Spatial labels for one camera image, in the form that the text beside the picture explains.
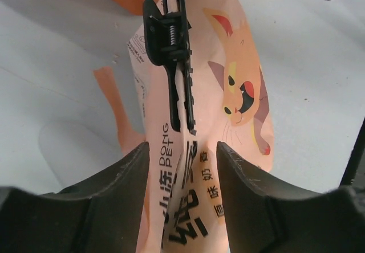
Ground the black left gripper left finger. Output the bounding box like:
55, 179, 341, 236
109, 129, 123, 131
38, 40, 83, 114
1, 142, 149, 253

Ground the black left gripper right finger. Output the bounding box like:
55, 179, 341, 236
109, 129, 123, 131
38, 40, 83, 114
216, 142, 364, 252

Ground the pink cat litter bag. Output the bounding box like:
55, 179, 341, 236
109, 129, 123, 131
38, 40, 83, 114
94, 0, 274, 252

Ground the black bag clip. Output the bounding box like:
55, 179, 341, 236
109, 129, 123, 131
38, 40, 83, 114
143, 0, 196, 135

